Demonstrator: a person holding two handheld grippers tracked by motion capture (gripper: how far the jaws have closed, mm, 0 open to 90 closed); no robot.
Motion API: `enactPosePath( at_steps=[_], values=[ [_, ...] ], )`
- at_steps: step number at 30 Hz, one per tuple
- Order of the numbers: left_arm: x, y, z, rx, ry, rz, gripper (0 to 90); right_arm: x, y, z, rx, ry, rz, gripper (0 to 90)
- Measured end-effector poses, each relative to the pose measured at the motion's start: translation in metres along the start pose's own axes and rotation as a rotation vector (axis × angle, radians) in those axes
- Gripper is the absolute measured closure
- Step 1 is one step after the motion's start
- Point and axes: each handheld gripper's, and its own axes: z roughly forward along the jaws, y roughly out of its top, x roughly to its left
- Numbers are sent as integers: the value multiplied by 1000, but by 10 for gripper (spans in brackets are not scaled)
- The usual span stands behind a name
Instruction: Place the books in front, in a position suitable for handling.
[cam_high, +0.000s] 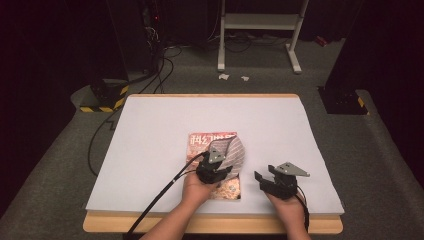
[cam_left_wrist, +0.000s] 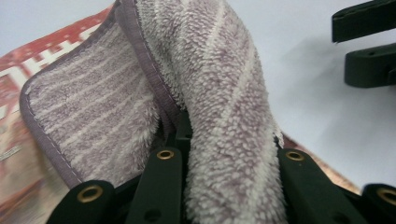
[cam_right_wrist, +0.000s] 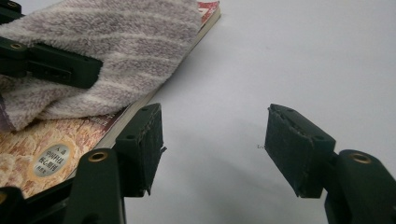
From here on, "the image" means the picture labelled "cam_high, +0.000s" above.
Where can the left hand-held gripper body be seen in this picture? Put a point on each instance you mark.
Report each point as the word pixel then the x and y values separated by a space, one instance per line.
pixel 208 173

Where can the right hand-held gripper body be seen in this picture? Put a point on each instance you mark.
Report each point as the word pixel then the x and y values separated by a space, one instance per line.
pixel 285 185

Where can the striped grey fabric pouch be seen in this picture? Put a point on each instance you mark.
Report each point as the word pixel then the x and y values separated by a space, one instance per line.
pixel 235 153

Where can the magazine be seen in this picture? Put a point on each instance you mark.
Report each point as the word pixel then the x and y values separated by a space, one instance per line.
pixel 196 146

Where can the person's left hand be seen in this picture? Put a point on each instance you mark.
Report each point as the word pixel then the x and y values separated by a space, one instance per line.
pixel 196 191

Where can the person's right hand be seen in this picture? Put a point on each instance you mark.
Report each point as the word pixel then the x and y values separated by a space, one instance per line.
pixel 291 211

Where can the wooden table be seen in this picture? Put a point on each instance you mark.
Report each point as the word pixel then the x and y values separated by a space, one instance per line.
pixel 233 225

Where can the white table mat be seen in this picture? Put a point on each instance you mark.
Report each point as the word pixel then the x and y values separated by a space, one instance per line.
pixel 166 110

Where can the white paper scrap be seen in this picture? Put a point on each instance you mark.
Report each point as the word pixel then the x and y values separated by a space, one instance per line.
pixel 245 78
pixel 224 77

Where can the black yellow striped stand base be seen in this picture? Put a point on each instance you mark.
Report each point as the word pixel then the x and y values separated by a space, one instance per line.
pixel 106 96
pixel 343 101

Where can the small red object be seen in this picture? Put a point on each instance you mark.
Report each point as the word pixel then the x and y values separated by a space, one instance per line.
pixel 321 40

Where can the white metal stand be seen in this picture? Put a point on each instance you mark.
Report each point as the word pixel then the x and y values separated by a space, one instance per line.
pixel 260 21

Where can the dark equipment rack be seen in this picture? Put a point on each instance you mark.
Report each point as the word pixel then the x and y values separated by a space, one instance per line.
pixel 150 33

